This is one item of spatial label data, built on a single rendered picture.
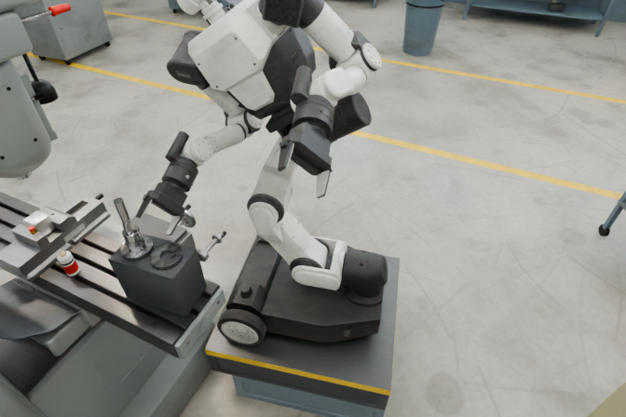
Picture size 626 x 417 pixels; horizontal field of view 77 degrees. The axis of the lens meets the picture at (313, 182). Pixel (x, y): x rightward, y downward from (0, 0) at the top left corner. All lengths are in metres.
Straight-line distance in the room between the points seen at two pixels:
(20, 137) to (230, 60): 0.58
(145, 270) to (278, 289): 0.71
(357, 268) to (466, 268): 1.23
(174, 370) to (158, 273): 0.96
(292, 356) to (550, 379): 1.33
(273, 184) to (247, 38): 0.54
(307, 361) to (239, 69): 1.20
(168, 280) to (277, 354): 0.76
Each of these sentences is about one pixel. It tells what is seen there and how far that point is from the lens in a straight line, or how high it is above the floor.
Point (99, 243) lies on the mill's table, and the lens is 1.64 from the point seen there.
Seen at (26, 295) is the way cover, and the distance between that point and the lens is 1.69.
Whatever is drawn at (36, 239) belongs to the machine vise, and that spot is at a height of 1.04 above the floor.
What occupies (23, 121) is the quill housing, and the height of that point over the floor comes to 1.47.
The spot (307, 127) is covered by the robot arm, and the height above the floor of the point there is 1.58.
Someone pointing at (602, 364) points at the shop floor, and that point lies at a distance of 2.68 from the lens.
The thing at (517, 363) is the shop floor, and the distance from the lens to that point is 2.47.
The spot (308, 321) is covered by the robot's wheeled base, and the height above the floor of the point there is 0.57.
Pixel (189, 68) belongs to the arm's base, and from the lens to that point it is 1.31.
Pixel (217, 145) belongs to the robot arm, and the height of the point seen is 1.28.
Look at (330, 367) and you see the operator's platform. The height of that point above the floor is 0.40.
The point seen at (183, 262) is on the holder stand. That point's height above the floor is 1.12.
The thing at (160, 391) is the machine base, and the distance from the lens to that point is 2.07.
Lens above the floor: 2.01
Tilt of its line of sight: 39 degrees down
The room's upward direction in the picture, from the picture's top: straight up
